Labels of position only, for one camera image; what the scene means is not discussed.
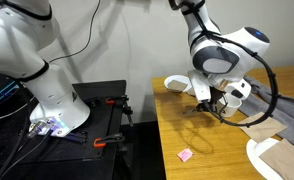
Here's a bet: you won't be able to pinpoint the black wall cable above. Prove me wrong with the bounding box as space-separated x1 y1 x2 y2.
49 0 102 63

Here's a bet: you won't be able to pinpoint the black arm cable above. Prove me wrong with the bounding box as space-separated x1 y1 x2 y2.
168 0 279 128

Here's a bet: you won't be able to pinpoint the pink sticky note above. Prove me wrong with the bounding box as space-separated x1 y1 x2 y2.
176 147 194 164

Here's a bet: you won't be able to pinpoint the white mug with logo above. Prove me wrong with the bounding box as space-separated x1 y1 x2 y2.
218 93 243 118

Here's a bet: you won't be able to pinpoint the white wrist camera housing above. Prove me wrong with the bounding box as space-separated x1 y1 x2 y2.
186 69 212 103

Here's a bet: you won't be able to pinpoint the gray cloth pants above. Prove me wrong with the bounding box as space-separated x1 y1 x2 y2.
240 74 294 152

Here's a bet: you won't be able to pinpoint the black clamp with orange tip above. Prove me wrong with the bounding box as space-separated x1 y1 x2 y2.
105 94 135 128
92 132 126 149

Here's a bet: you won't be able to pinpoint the white paper plate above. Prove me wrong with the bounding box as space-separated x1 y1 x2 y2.
245 137 294 180

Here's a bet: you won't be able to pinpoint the brown paper napkin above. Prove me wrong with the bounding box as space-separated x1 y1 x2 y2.
167 79 189 94
186 86 197 97
235 111 288 144
258 138 294 180

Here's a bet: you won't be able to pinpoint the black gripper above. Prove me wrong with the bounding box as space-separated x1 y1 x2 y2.
196 84 230 115

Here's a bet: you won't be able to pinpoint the white bowl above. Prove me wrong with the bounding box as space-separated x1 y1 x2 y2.
163 74 193 93

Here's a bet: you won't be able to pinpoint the black base cable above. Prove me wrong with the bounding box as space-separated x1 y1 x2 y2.
0 109 31 180
0 129 55 176

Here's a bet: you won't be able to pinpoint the black robot mounting stand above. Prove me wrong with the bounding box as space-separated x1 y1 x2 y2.
0 79 135 180

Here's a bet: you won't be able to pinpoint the black box with blue stripes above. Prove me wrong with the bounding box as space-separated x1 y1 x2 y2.
0 71 35 122

